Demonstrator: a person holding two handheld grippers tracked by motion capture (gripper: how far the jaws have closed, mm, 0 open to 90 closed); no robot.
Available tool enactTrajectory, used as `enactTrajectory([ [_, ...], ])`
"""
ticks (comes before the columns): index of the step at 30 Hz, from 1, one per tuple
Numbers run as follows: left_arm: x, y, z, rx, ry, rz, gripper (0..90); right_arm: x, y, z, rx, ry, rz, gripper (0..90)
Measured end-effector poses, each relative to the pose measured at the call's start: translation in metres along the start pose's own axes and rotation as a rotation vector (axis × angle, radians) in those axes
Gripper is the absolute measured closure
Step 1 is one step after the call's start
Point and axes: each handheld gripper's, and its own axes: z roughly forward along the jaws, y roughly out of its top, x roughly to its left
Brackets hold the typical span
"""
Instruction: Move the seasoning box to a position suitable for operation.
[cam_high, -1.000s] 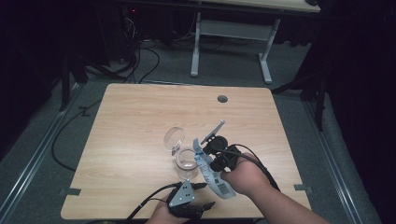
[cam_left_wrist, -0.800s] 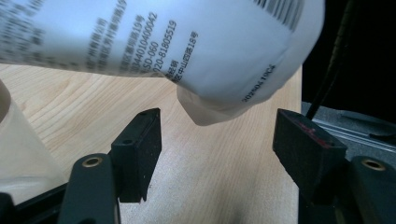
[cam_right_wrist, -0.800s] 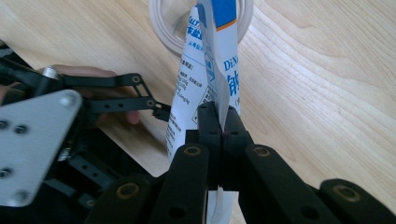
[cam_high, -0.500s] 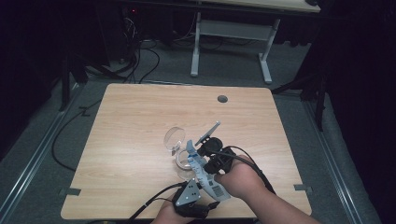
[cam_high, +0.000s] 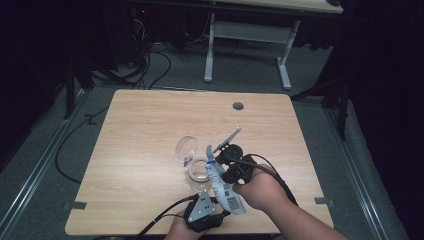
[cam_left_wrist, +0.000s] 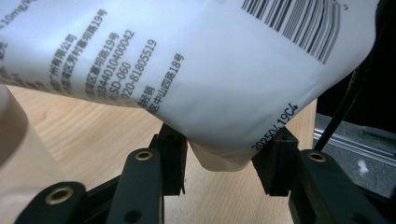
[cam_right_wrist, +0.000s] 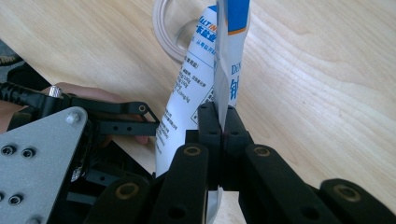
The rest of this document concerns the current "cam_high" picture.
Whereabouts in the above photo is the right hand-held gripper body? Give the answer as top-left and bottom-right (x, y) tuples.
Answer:
(213, 126), (259, 185)

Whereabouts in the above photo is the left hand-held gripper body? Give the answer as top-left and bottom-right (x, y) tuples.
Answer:
(183, 189), (223, 234)

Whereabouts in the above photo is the white and blue packet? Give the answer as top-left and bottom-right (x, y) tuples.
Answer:
(205, 144), (247, 215)

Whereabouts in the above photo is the person's left hand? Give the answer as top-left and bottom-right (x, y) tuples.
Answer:
(164, 210), (209, 240)

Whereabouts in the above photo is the person's right hand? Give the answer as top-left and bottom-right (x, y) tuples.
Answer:
(233, 164), (291, 218)

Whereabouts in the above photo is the black metal stand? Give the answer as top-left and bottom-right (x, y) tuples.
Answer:
(63, 59), (95, 120)
(289, 74), (352, 141)

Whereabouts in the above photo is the dark device with red light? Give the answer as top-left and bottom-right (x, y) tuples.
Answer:
(129, 5), (151, 24)

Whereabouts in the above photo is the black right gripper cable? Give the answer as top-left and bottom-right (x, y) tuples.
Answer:
(229, 153), (299, 206)

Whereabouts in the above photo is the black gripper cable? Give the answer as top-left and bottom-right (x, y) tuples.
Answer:
(134, 194), (198, 240)
(229, 153), (299, 206)

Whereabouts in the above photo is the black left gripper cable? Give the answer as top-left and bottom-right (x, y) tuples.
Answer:
(134, 194), (198, 240)

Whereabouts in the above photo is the metal floor rail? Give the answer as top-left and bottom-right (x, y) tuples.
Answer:
(0, 89), (92, 236)
(324, 106), (390, 240)

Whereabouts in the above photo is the bundle of black cables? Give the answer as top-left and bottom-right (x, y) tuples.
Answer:
(131, 19), (173, 90)

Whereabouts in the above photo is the desk with white metal frame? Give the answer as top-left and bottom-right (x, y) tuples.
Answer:
(203, 0), (344, 91)

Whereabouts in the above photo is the long black floor cable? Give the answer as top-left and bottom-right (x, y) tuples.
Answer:
(54, 106), (111, 184)

